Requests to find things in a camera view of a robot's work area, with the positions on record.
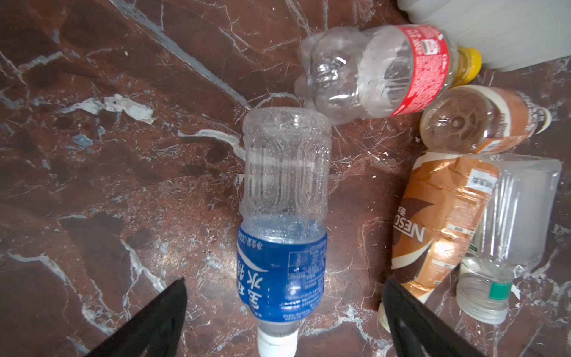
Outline white plastic trash bin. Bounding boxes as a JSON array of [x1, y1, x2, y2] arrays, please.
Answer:
[[397, 0, 570, 71]]

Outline clear bottle green label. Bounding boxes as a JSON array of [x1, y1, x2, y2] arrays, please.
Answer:
[[456, 154, 562, 325]]

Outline orange tea bottle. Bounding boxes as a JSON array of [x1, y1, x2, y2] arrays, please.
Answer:
[[419, 85, 552, 154]]

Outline clear bottle pink label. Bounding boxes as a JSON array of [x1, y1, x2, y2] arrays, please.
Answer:
[[294, 25, 483, 126]]

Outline brown coffee bottle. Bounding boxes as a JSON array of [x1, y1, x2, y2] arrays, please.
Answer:
[[391, 152, 500, 303]]

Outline clear bottle blue label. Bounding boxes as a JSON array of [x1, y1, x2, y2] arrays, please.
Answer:
[[236, 107, 332, 356]]

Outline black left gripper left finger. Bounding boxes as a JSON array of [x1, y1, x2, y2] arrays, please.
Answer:
[[88, 278, 187, 356]]

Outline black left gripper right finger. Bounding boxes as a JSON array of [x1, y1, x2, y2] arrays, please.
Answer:
[[383, 278, 483, 357]]

